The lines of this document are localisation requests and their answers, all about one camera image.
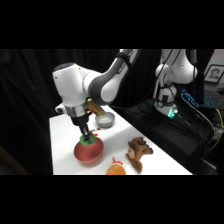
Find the framed picture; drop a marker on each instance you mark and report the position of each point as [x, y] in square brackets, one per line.
[214, 74]

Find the black curtain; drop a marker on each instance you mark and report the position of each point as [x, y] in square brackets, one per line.
[23, 100]

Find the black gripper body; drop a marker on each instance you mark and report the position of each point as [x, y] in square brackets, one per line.
[81, 121]

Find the orange plush with santa hat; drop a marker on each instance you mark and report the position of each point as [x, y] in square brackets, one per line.
[116, 170]

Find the brown plush animal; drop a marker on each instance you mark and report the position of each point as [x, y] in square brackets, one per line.
[138, 148]

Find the grey bowl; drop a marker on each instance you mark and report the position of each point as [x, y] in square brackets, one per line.
[106, 120]

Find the small green light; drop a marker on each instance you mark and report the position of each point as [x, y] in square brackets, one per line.
[172, 113]

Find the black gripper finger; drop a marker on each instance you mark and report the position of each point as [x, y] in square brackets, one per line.
[91, 135]
[85, 134]

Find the pink bowl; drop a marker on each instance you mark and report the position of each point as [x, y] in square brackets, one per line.
[88, 155]

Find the tan wrist camera mount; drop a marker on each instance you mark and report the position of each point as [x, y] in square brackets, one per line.
[95, 108]

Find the blue lit electronic box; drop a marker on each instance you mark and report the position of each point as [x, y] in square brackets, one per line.
[189, 99]

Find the brown marker pen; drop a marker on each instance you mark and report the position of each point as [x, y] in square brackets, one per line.
[95, 129]

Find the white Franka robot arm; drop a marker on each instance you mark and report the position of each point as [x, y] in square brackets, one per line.
[71, 83]

